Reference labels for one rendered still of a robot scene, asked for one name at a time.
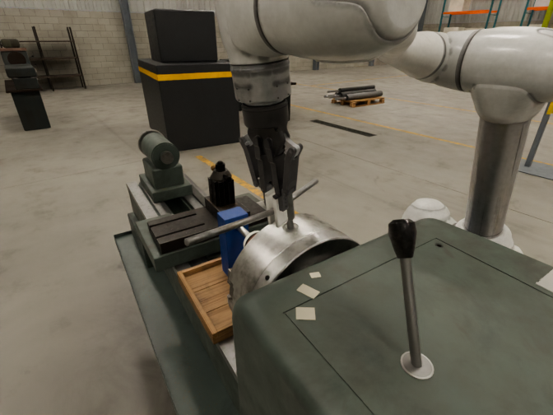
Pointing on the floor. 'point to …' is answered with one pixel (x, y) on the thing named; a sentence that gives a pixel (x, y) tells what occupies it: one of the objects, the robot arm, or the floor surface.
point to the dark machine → (188, 81)
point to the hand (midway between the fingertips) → (276, 207)
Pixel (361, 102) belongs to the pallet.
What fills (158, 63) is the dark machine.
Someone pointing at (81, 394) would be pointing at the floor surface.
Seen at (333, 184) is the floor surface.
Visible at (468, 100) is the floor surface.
